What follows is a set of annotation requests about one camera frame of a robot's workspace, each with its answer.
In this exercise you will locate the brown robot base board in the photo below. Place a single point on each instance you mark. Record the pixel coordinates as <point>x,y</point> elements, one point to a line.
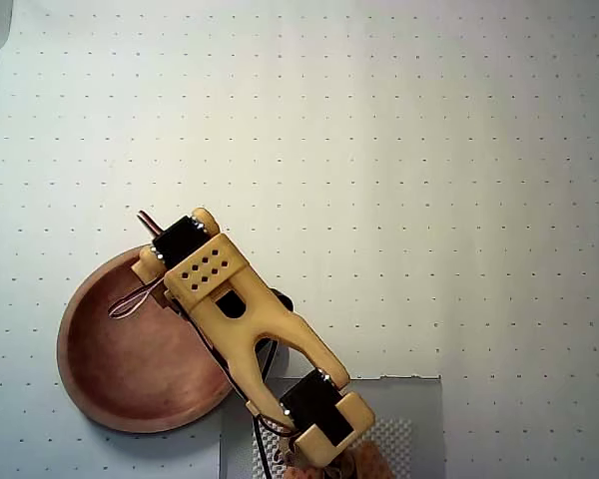
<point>372,459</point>

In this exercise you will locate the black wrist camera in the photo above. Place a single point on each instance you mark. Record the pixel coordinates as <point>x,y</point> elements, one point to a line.
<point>285,301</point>

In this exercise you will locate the white dotted paper sheet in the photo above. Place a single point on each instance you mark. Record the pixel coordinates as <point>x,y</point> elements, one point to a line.
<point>299,125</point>

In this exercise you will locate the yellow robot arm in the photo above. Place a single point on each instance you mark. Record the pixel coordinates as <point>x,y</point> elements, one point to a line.
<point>259,309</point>

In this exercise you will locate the white mesh anti-slip mat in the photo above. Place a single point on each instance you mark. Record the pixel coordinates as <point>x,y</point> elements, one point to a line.
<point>399,444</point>

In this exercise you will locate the gray base plate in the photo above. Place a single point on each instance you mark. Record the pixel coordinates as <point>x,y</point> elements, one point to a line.
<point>419,399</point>

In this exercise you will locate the round wooden bowl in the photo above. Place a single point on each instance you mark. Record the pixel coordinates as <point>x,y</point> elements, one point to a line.
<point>130,369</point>

